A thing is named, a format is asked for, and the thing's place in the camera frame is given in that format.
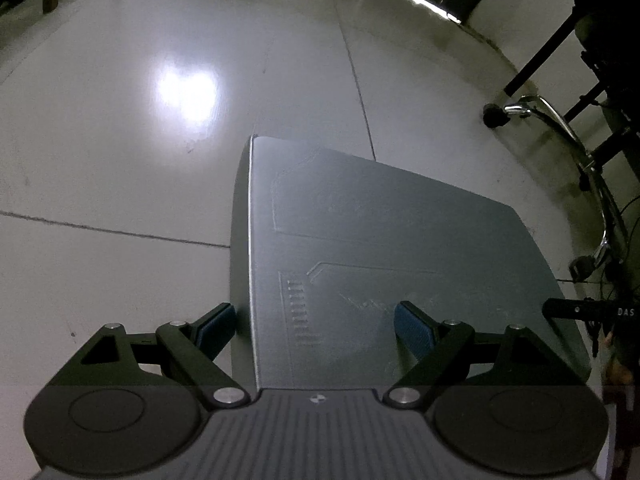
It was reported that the grey box lid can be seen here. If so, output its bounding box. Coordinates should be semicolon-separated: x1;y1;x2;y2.
230;136;591;390

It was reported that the office chair chrome base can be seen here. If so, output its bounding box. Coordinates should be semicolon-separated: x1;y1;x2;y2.
482;94;632;282

